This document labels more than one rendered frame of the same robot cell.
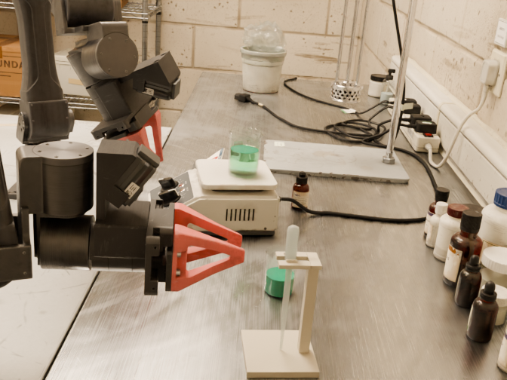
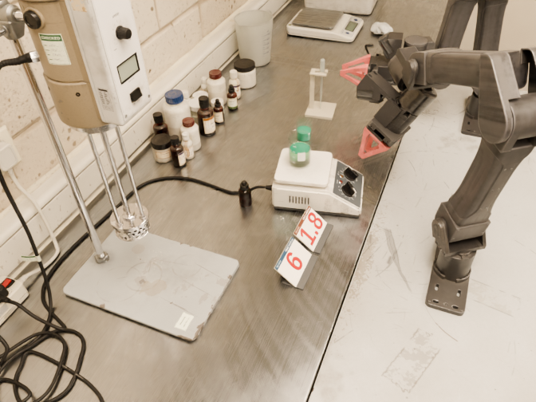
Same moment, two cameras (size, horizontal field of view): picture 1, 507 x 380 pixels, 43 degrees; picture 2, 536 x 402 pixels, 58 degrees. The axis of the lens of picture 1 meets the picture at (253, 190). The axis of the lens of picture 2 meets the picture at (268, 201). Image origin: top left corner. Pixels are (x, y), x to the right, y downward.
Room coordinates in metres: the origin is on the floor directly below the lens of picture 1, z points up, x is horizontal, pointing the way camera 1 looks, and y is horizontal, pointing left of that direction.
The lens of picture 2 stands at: (1.79, 0.30, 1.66)
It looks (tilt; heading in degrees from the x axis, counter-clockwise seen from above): 42 degrees down; 204
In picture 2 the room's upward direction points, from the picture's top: 2 degrees counter-clockwise
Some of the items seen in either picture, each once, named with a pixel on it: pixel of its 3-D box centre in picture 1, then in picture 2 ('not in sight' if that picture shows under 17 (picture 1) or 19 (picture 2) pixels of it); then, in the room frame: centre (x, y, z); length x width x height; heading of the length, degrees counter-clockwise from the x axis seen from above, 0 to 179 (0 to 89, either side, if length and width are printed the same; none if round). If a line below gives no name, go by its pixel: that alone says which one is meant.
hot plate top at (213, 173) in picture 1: (235, 173); (304, 167); (0.98, 0.03, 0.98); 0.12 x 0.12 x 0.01; 12
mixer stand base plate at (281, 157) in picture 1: (332, 160); (151, 277); (1.33, -0.17, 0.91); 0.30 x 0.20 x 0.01; 90
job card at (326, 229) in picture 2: not in sight; (313, 229); (1.10, 0.10, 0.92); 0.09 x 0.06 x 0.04; 179
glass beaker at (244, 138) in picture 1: (245, 151); (298, 148); (0.97, 0.02, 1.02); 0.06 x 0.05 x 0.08; 56
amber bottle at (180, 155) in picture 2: (437, 212); (177, 151); (0.98, -0.31, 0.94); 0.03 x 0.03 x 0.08
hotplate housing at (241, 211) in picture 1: (217, 198); (314, 183); (0.98, 0.06, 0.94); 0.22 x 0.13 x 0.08; 102
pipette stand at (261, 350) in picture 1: (283, 307); (321, 92); (0.62, -0.04, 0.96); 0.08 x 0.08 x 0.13; 7
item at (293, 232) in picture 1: (292, 246); not in sight; (0.62, -0.05, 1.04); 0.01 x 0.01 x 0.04; 7
